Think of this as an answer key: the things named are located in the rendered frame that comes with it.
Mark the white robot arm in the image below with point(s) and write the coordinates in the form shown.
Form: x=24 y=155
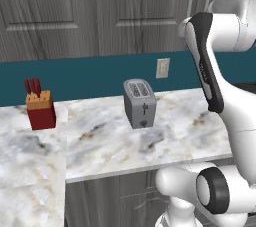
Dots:
x=238 y=127

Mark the grey base cabinet door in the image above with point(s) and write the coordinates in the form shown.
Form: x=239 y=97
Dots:
x=110 y=201

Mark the grey toaster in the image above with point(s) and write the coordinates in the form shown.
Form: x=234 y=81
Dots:
x=140 y=104

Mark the red knife block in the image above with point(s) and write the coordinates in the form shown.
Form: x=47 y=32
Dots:
x=41 y=111

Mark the white wall socket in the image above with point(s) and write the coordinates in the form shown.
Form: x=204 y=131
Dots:
x=162 y=68

